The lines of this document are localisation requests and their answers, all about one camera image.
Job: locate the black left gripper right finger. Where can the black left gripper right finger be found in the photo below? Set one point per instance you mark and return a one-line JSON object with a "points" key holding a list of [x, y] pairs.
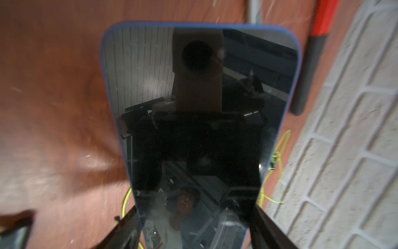
{"points": [[265, 234]]}

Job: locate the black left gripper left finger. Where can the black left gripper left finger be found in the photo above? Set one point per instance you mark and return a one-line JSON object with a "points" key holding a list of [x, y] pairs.
{"points": [[126, 234]]}

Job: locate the red and black tool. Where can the red and black tool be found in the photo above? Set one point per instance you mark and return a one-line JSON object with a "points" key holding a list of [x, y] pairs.
{"points": [[324, 16]]}

